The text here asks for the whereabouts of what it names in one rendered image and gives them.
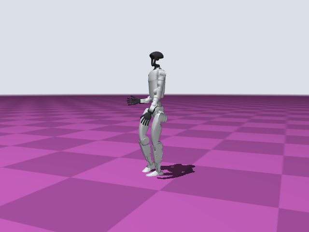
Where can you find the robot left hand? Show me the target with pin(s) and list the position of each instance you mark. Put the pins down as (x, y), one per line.
(147, 116)

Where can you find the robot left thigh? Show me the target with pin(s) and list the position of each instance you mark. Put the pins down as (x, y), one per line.
(156, 127)

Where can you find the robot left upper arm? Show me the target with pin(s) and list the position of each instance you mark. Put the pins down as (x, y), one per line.
(160, 81)

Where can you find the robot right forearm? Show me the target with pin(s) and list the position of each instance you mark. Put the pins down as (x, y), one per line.
(147, 100)

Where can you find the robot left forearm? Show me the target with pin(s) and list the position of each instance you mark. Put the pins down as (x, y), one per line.
(156, 99)

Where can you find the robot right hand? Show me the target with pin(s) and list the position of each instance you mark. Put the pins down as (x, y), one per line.
(134, 100)

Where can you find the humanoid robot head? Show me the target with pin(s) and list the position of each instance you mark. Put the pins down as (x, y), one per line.
(155, 56)

